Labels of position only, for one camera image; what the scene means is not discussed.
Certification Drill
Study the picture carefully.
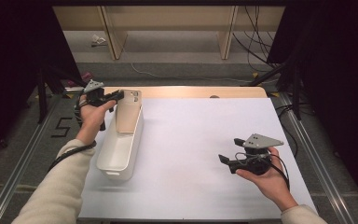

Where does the person's right hand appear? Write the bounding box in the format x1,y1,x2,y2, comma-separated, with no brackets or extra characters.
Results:
235,147,298,213

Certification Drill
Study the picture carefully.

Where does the white plastic storage box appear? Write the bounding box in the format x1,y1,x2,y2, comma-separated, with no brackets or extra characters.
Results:
95,89,145,181

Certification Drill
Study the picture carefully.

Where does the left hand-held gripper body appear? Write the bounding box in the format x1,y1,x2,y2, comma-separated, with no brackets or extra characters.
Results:
83,79,107,132

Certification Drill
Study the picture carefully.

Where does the bundle of black cables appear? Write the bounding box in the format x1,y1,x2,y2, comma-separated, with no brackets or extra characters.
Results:
232,5,281,73

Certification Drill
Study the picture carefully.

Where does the black curtain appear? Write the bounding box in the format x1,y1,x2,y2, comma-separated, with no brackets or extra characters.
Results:
0,0,82,157
267,0,358,213

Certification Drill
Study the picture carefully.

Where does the black metal stand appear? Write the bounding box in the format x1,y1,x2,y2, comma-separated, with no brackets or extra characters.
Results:
248,55,304,120
35,62,102,125

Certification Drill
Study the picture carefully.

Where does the beige phone case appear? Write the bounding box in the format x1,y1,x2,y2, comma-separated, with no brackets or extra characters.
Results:
115,89,143,134

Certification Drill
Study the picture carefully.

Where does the metal floor rail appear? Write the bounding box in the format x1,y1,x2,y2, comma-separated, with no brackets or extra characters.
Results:
276,92,355,224
0,92,63,224

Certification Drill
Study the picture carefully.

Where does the pink flat object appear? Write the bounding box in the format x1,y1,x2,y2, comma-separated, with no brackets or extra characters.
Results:
67,71,94,88

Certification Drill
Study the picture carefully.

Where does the hand-held gripper black cable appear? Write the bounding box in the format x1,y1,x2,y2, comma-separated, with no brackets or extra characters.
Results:
234,151,292,191
47,92,97,172

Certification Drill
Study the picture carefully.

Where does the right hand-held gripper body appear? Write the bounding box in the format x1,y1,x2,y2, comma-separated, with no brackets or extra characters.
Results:
228,133,284,176

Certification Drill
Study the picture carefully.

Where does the right hand-held gripper black cable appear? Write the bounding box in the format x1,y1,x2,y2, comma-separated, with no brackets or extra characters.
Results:
234,151,292,191

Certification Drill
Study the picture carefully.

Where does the white crumpled wrapper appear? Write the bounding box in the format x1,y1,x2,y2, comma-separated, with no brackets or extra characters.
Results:
90,34,108,48

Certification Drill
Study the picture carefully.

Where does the person's left hand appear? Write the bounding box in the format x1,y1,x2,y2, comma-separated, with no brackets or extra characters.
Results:
75,94,118,146

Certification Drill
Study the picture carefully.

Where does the thin black floor cable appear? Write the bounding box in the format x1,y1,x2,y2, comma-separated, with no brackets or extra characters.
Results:
274,104,299,158

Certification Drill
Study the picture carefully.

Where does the left hand-held gripper black cable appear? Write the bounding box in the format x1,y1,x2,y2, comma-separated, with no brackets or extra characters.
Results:
47,92,97,172

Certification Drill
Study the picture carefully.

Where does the light wooden shelf unit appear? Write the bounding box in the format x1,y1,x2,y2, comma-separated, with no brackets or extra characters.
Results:
52,5,286,61

